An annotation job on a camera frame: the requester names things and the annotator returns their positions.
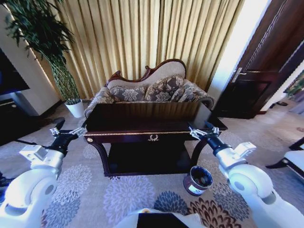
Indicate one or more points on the round dark trash bin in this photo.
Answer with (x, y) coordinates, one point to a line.
(197, 183)

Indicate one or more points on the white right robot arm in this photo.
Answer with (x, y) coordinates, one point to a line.
(247, 180)

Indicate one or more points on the beige carved wooden sofa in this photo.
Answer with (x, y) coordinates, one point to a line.
(166, 73)

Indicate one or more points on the dark chair with white seat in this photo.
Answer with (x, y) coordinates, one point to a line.
(293, 156)

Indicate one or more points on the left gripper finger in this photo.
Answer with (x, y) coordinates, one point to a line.
(77, 131)
(59, 124)

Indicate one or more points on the dark wooden console table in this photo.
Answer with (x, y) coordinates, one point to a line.
(142, 118)

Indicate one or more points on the golden pleated curtain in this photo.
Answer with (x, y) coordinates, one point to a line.
(118, 35)

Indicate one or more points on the tall green bamboo plant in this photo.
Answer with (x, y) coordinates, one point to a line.
(40, 31)

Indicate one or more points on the dark brown wooden door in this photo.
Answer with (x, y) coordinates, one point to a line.
(259, 71)

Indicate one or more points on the white plant pot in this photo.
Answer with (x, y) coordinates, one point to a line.
(75, 109)

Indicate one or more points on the black flat television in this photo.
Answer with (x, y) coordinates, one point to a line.
(10, 73)

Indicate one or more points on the small floral sofa cushion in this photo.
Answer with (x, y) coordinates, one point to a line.
(128, 93)

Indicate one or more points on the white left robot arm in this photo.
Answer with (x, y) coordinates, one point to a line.
(28, 190)

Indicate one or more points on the white robot front shell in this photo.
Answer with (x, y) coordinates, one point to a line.
(156, 219)

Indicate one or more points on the dark television cabinet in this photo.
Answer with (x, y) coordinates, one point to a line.
(14, 118)

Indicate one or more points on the large floral sofa cushion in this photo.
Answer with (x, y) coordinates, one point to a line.
(164, 89)

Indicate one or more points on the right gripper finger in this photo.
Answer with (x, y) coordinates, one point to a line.
(215, 131)
(195, 133)

